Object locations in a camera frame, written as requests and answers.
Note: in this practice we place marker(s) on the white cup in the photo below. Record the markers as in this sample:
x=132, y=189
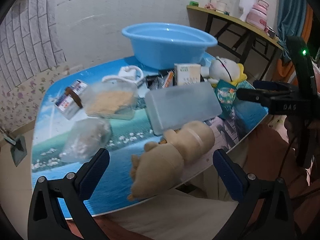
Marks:
x=221, y=6

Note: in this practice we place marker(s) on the white kettle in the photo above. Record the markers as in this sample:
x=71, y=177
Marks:
x=247, y=3

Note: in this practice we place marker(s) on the teal packet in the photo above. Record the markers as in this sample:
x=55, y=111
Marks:
x=226, y=97

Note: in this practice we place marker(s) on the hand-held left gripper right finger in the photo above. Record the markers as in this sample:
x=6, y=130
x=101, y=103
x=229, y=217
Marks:
x=226, y=172

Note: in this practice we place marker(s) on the small green box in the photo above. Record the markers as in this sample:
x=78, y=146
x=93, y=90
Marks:
x=194, y=3

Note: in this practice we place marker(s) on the clear plastic bag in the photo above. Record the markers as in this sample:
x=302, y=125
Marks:
x=85, y=137

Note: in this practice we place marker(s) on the white and yellow plush toy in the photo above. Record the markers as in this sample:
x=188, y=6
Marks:
x=222, y=67

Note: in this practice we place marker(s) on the clear floss pick box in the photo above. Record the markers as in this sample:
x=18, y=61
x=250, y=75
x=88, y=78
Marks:
x=65, y=105

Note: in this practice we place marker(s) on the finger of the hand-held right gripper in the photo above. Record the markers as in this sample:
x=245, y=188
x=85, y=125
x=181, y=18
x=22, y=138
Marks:
x=252, y=96
x=270, y=84

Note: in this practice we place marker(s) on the white carton box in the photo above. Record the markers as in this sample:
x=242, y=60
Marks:
x=187, y=75

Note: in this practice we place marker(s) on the clear toothpick box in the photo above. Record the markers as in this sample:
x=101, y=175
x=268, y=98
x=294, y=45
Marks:
x=110, y=102

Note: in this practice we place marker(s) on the small pink item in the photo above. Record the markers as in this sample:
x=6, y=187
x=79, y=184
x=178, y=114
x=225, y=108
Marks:
x=210, y=5

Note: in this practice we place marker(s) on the beige plush toy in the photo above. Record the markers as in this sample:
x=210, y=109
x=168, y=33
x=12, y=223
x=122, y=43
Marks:
x=160, y=165

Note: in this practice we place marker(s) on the frosted plastic box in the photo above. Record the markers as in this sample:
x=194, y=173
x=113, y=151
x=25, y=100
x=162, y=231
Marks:
x=180, y=107

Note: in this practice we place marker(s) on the blue plastic basin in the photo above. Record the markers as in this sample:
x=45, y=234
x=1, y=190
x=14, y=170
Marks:
x=162, y=50

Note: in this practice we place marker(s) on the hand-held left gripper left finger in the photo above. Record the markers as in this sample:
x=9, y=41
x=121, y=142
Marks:
x=96, y=172

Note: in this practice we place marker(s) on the yellow side table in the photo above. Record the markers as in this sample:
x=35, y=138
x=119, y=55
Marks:
x=220, y=15

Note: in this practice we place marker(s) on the grey dustpan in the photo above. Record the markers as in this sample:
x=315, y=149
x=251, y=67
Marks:
x=18, y=150

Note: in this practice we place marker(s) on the orange cloth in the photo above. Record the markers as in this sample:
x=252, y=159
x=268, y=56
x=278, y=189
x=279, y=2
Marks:
x=282, y=70

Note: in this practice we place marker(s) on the pink water bottle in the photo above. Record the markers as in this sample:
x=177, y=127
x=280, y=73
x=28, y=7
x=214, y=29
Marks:
x=257, y=16

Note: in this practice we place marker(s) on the blue curtain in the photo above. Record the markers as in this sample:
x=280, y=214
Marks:
x=287, y=17

